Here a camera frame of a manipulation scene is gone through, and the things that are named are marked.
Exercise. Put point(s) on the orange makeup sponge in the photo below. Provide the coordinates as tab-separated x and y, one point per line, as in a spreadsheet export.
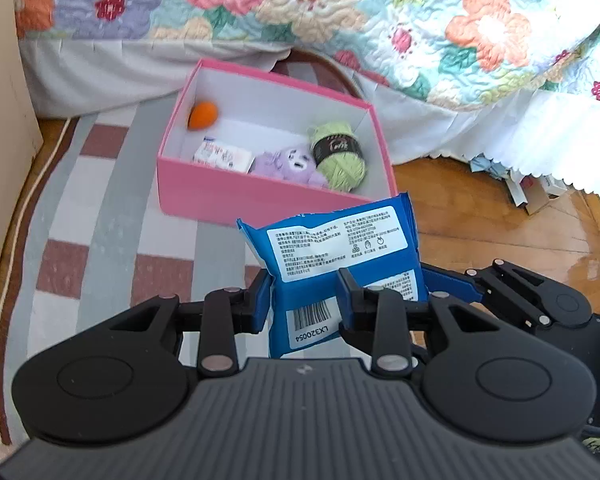
202	115

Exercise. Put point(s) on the purple plush toy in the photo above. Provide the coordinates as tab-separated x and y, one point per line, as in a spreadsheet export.
295	165

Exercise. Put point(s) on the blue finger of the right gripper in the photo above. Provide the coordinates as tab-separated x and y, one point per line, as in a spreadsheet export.
461	286

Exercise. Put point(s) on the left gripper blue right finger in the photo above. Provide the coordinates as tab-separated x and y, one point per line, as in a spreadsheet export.
377	315

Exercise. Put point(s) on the pink cardboard box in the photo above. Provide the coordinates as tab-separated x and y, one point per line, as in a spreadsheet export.
261	112

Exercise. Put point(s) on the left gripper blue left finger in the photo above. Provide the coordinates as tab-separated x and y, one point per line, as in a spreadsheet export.
225	313

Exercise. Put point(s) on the paper scraps under bed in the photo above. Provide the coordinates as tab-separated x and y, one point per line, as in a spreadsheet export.
542	212

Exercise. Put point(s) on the floral quilt bedspread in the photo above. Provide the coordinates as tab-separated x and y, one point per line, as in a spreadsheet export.
490	48

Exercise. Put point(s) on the white tissue pack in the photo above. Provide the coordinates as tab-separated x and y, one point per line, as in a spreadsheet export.
221	155

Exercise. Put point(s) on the green yarn ball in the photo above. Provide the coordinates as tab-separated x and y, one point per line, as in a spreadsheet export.
338	156

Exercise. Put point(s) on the striped checkered rug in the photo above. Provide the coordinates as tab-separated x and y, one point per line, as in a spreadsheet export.
95	241

